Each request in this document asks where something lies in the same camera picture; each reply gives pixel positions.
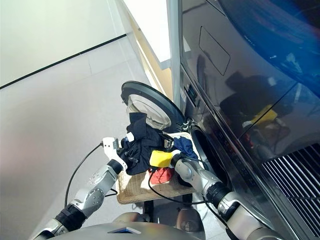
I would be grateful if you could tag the navy blue garment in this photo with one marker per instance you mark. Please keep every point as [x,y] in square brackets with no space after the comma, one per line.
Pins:
[185,147]

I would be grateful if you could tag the black garment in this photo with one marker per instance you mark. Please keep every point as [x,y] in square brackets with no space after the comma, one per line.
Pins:
[142,142]

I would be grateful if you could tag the orange-red garment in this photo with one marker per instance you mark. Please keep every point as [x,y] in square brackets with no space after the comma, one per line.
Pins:
[162,176]

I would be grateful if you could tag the pale woven laundry basket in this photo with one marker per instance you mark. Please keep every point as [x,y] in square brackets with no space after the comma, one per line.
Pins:
[135,187]

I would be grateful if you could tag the black basket stand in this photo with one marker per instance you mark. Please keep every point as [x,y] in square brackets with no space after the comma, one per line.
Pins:
[148,210]

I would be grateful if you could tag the grey stacked washing machine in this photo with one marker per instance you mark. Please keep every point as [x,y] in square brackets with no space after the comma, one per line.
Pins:
[250,112]

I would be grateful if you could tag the round glass washer door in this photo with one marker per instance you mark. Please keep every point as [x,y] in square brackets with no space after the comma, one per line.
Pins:
[155,100]

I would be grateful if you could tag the silver robot leg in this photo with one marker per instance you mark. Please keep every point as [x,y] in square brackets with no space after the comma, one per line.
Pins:
[188,221]
[130,217]

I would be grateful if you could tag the grey robot torso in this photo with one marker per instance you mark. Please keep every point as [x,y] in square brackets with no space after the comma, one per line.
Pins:
[140,231]

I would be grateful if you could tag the white side panel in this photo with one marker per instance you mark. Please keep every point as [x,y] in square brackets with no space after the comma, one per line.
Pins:
[173,50]

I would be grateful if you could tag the white counter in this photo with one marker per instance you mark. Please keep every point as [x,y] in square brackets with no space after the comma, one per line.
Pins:
[152,32]

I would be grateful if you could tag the dark blue round dryer door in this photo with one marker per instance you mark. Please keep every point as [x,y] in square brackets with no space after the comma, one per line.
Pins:
[275,32]

